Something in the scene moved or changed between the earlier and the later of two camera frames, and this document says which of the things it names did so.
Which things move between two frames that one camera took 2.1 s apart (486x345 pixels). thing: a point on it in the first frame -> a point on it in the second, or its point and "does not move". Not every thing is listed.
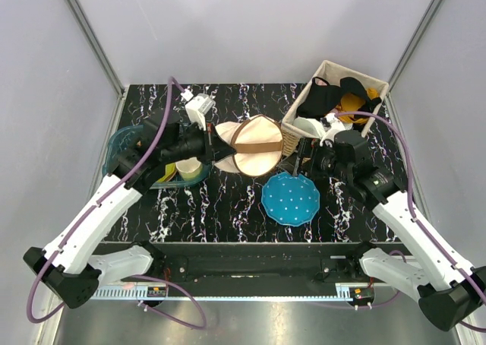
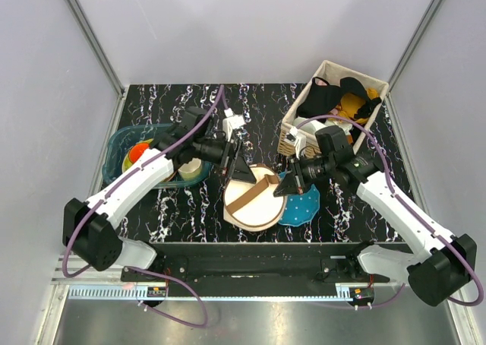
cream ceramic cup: [189, 169] does not move
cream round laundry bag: [259, 144] -> [253, 207]
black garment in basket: [320, 97] does not move
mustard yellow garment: [352, 102] does not move
